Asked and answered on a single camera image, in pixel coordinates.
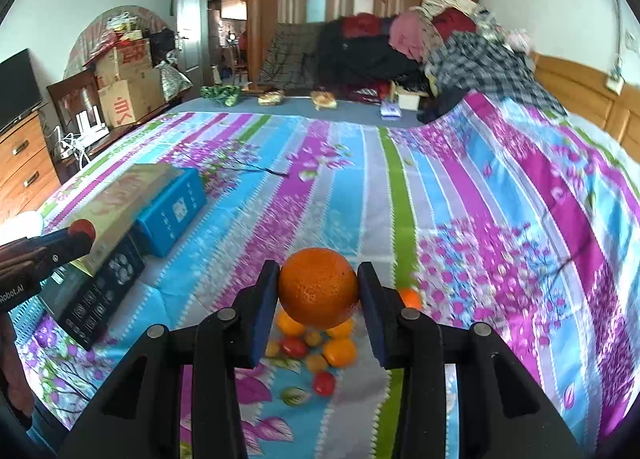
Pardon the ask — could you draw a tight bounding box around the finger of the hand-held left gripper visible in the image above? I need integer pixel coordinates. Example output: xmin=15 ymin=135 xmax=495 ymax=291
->
xmin=0 ymin=228 xmax=73 ymax=256
xmin=0 ymin=238 xmax=96 ymax=276

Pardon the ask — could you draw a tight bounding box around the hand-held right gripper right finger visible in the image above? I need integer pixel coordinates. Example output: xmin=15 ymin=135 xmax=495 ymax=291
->
xmin=357 ymin=262 xmax=586 ymax=459

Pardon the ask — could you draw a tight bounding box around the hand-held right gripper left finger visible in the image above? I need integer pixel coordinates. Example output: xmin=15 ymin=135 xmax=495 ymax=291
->
xmin=60 ymin=260 xmax=281 ymax=459

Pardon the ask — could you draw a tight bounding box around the red tomato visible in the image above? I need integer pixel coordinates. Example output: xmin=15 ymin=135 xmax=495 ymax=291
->
xmin=280 ymin=336 xmax=309 ymax=359
xmin=312 ymin=371 xmax=337 ymax=397
xmin=69 ymin=219 xmax=97 ymax=243

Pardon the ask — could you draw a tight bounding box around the large orange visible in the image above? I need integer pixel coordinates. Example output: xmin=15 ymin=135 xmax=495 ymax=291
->
xmin=278 ymin=247 xmax=361 ymax=330

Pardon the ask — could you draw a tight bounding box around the person's left forearm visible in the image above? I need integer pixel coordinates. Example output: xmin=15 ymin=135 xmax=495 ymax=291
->
xmin=0 ymin=314 xmax=36 ymax=432

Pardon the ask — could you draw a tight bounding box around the white round object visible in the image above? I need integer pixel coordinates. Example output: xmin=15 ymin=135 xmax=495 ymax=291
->
xmin=0 ymin=210 xmax=45 ymax=240

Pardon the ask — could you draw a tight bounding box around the pile of oranges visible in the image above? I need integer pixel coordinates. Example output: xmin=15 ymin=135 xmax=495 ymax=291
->
xmin=276 ymin=287 xmax=423 ymax=367

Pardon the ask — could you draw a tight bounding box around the black patterned box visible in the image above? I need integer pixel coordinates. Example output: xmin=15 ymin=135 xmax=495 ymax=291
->
xmin=37 ymin=234 xmax=147 ymax=351

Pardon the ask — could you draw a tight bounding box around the cream flat box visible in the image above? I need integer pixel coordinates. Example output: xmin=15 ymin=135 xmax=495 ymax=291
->
xmin=67 ymin=162 xmax=186 ymax=276

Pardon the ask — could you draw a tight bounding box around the pile of brown longans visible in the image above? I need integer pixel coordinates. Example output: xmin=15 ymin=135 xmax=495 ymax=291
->
xmin=265 ymin=329 xmax=329 ymax=374

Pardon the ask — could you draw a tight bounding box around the wooden dresser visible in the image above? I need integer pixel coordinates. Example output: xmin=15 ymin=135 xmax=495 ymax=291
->
xmin=0 ymin=112 xmax=61 ymax=227

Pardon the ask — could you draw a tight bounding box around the blue box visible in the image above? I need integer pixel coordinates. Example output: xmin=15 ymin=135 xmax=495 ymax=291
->
xmin=134 ymin=168 xmax=208 ymax=258

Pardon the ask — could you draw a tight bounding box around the white router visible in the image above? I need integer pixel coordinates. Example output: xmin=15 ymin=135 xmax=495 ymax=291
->
xmin=75 ymin=109 xmax=110 ymax=142

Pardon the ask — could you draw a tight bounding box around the floral striped bedsheet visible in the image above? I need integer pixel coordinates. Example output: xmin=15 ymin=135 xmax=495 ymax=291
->
xmin=10 ymin=89 xmax=640 ymax=459

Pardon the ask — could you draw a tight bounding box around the black television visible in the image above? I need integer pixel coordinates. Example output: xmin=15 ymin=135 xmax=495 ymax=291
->
xmin=0 ymin=48 xmax=43 ymax=132

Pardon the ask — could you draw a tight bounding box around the large cardboard carton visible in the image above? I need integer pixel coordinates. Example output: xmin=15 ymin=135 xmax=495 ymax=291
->
xmin=97 ymin=72 xmax=166 ymax=129

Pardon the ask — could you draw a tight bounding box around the small cardboard carton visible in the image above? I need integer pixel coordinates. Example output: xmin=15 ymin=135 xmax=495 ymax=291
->
xmin=95 ymin=39 xmax=153 ymax=87

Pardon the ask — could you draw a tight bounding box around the silver gift bag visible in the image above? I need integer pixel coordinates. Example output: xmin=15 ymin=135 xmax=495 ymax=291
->
xmin=159 ymin=62 xmax=193 ymax=101

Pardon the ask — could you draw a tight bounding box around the grey-blue bedsheet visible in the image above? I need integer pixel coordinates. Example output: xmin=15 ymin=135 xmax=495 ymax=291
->
xmin=170 ymin=94 xmax=441 ymax=127

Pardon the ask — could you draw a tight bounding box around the green plastic bag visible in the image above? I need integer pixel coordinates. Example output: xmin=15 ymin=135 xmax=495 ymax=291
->
xmin=201 ymin=84 xmax=243 ymax=107

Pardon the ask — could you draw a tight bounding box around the black bag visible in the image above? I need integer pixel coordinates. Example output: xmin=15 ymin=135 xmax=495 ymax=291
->
xmin=149 ymin=28 xmax=177 ymax=67

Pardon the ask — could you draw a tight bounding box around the grey door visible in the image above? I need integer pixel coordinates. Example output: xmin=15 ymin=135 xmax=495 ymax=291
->
xmin=175 ymin=0 xmax=203 ymax=100

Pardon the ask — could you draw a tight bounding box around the black jacket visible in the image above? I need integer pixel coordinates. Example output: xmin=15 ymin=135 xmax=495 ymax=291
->
xmin=317 ymin=16 xmax=426 ymax=90

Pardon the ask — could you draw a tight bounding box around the brown plaid blanket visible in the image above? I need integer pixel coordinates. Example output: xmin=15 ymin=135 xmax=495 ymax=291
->
xmin=259 ymin=22 xmax=326 ymax=88

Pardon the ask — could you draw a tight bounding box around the grey plaid shirt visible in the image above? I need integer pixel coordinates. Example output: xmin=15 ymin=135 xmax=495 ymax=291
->
xmin=425 ymin=32 xmax=568 ymax=115

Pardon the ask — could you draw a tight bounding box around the pink garment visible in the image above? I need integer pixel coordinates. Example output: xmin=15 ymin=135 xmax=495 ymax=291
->
xmin=389 ymin=9 xmax=446 ymax=62

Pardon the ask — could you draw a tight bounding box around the dark red garment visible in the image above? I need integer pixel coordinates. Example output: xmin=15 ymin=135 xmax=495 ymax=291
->
xmin=432 ymin=6 xmax=478 ymax=40

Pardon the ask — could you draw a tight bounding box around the wooden headboard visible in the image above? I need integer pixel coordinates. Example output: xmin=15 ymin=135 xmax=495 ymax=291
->
xmin=530 ymin=53 xmax=640 ymax=165

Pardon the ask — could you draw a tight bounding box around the dark wooden frame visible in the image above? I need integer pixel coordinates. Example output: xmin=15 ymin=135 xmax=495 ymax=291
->
xmin=46 ymin=70 xmax=106 ymax=160

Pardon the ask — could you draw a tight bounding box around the white wall cable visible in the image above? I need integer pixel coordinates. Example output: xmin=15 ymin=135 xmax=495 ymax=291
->
xmin=612 ymin=0 xmax=631 ymax=77

